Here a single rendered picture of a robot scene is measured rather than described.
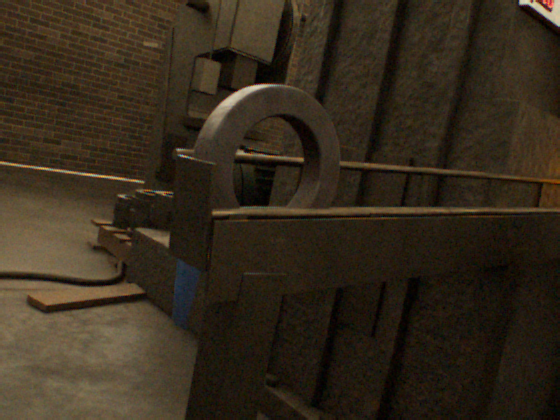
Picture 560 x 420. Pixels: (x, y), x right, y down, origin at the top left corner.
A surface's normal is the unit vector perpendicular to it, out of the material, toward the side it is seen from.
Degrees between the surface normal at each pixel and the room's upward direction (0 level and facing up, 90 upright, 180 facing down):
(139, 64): 90
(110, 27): 90
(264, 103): 90
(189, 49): 90
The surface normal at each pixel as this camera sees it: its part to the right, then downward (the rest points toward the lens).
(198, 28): -0.65, -0.05
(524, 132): 0.61, 0.21
